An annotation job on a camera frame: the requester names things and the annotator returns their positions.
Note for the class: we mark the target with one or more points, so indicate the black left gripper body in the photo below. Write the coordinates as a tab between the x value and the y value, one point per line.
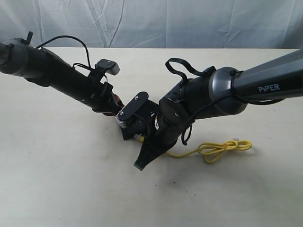
104	100

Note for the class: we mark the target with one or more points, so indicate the black network switch box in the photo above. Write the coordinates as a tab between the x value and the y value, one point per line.
144	115

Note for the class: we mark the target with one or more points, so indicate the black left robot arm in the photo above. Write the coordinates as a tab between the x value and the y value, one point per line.
43	67

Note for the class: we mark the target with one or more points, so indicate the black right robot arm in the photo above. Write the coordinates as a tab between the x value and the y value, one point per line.
214	93

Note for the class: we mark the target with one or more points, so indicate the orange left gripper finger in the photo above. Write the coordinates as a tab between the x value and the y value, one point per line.
116	101

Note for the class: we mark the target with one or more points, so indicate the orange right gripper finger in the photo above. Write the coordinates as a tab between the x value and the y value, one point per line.
154	145

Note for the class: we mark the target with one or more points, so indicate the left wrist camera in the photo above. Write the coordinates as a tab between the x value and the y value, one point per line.
108	66

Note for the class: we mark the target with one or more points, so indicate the grey backdrop curtain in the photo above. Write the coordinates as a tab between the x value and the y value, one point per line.
158	23

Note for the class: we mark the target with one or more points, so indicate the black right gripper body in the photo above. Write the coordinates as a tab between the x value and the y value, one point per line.
176	121

